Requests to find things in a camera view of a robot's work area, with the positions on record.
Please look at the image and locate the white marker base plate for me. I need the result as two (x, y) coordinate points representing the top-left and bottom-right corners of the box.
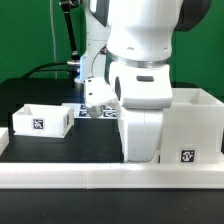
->
(63, 103), (116, 119)

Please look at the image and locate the white drawer cabinet box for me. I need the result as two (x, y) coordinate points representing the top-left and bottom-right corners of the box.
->
(160, 88), (224, 164)

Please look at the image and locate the black camera stand pole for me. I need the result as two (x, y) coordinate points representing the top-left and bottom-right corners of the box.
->
(59, 0), (80, 60)

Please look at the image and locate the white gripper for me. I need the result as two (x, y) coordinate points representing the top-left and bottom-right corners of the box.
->
(109, 62), (172, 162)

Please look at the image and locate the white front border rail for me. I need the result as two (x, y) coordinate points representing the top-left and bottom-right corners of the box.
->
(0, 163), (224, 189)

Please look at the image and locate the white left border rail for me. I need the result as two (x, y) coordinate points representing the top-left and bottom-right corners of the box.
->
(0, 127), (9, 155)

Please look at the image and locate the white border rail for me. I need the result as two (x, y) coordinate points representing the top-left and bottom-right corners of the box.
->
(0, 127), (9, 155)
(0, 163), (224, 189)

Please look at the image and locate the white rear drawer tray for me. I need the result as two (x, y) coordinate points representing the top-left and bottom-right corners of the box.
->
(12, 104), (74, 138)

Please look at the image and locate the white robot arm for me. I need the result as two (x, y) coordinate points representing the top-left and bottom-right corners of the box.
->
(84, 0), (212, 162)

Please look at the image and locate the black cable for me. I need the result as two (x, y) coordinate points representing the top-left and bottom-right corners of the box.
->
(21, 61), (81, 80)

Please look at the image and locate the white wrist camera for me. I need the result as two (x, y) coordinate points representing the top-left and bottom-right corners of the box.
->
(84, 77), (120, 110)

